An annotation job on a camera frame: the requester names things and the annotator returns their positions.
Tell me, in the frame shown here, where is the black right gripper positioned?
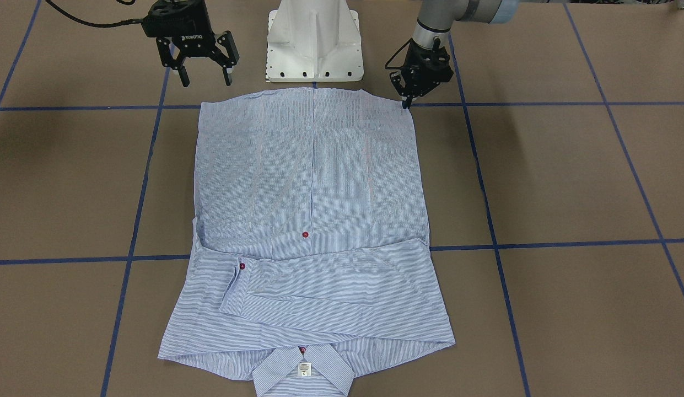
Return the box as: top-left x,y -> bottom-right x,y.
141,1 -> 239,88

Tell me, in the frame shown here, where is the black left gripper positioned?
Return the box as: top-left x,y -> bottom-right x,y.
390,39 -> 454,110

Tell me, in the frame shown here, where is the light blue striped shirt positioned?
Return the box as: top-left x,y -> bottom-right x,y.
158,88 -> 455,396

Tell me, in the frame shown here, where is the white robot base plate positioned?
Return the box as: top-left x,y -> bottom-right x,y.
265,1 -> 364,83

